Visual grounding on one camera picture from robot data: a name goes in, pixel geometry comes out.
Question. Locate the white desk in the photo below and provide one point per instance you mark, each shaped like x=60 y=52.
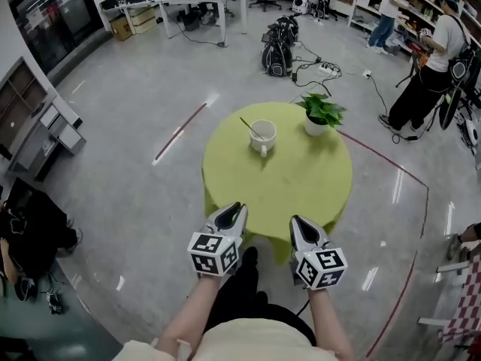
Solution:
x=127 y=10
x=204 y=2

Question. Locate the stirring stick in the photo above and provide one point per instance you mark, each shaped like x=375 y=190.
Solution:
x=248 y=125

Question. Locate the glass door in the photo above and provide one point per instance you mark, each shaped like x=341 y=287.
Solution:
x=56 y=17

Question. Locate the white power strip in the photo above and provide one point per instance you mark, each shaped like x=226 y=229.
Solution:
x=326 y=70

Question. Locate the person's cream shirt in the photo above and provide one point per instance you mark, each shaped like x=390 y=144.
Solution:
x=244 y=340

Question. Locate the person's black trousers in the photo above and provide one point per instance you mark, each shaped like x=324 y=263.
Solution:
x=244 y=295

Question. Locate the white round device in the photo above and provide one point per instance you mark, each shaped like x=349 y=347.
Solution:
x=300 y=5

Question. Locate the white shelf unit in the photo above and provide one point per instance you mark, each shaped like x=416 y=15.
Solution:
x=421 y=6

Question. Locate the green plant in white pot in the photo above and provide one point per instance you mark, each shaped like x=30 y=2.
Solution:
x=319 y=115

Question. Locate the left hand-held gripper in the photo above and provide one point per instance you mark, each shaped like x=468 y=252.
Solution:
x=214 y=252

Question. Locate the black backpack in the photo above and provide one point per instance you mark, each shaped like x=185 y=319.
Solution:
x=287 y=28
x=277 y=59

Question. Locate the round table with green cloth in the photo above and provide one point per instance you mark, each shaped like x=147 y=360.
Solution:
x=278 y=179

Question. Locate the person's black shoe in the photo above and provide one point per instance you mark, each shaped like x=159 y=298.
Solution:
x=250 y=256

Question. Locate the person's right forearm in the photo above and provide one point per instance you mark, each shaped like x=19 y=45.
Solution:
x=328 y=325

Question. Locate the cardboard box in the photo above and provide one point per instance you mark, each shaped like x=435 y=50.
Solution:
x=121 y=28

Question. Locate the black oval shell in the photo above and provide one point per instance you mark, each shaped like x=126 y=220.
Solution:
x=449 y=107

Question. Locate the grey cabinet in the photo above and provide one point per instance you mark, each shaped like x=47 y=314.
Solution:
x=37 y=126

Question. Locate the white mug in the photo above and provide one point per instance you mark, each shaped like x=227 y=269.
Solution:
x=263 y=139

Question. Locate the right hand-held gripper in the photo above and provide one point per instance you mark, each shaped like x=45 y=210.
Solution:
x=323 y=267

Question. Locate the person's left forearm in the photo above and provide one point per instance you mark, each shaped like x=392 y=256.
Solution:
x=189 y=314

